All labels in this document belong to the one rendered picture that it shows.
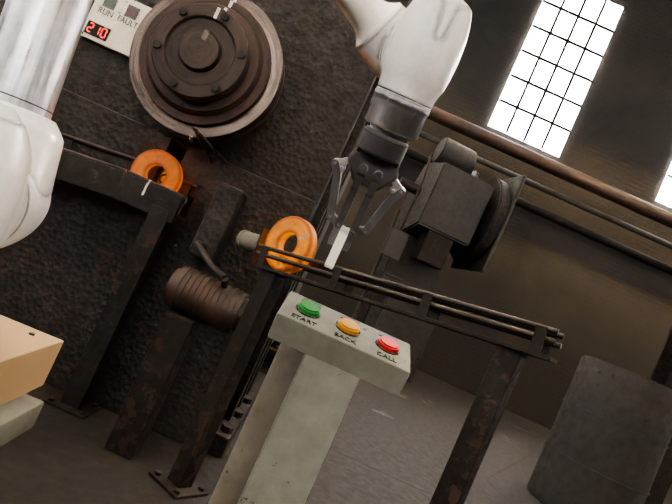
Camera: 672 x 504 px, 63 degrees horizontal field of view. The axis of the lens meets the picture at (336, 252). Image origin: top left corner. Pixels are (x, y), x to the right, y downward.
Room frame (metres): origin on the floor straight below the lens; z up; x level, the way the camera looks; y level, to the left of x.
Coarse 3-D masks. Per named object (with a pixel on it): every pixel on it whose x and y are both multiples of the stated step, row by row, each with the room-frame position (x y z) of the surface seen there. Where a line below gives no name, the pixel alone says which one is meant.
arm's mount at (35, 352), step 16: (0, 320) 0.79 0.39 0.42; (0, 336) 0.73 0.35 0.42; (16, 336) 0.75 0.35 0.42; (32, 336) 0.78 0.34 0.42; (48, 336) 0.81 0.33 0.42; (0, 352) 0.67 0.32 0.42; (16, 352) 0.70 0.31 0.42; (32, 352) 0.73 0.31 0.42; (48, 352) 0.78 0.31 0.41; (0, 368) 0.66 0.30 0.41; (16, 368) 0.70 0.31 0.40; (32, 368) 0.75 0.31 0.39; (48, 368) 0.81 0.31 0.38; (0, 384) 0.68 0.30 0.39; (16, 384) 0.72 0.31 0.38; (32, 384) 0.78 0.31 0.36; (0, 400) 0.70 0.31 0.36
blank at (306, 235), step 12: (276, 228) 1.50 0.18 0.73; (288, 228) 1.48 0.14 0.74; (300, 228) 1.46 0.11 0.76; (312, 228) 1.46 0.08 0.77; (276, 240) 1.49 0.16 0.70; (300, 240) 1.45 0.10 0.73; (312, 240) 1.43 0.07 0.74; (300, 252) 1.44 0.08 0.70; (312, 252) 1.44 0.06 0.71; (276, 264) 1.47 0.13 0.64; (288, 264) 1.45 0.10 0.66
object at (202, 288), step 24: (168, 288) 1.50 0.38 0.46; (192, 288) 1.49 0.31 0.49; (216, 288) 1.50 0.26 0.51; (168, 312) 1.50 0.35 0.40; (192, 312) 1.50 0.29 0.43; (216, 312) 1.49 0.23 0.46; (240, 312) 1.50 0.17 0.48; (168, 336) 1.50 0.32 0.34; (192, 336) 1.57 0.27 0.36; (144, 360) 1.50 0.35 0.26; (168, 360) 1.50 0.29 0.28; (144, 384) 1.50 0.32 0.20; (168, 384) 1.55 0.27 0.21; (144, 408) 1.50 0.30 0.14; (120, 432) 1.50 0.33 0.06; (144, 432) 1.52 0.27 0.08
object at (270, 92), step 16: (176, 0) 1.66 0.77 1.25; (240, 0) 1.65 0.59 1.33; (256, 16) 1.65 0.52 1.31; (144, 32) 1.66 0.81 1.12; (272, 32) 1.65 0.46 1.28; (272, 48) 1.65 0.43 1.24; (272, 64) 1.65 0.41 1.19; (272, 80) 1.65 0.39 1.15; (144, 96) 1.66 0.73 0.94; (272, 96) 1.65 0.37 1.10; (160, 112) 1.66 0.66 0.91; (256, 112) 1.65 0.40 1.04; (176, 128) 1.66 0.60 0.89; (208, 128) 1.65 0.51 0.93; (224, 128) 1.65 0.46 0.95; (240, 128) 1.65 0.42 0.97
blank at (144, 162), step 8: (144, 152) 1.67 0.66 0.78; (152, 152) 1.67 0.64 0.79; (160, 152) 1.67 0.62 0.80; (136, 160) 1.67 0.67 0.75; (144, 160) 1.67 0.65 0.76; (152, 160) 1.67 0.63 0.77; (160, 160) 1.67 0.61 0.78; (168, 160) 1.67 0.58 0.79; (176, 160) 1.68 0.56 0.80; (136, 168) 1.67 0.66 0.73; (144, 168) 1.67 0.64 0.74; (168, 168) 1.67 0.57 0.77; (176, 168) 1.67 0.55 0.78; (144, 176) 1.67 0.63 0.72; (168, 176) 1.67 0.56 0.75; (176, 176) 1.67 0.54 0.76; (168, 184) 1.67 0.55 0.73; (176, 184) 1.67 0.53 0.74
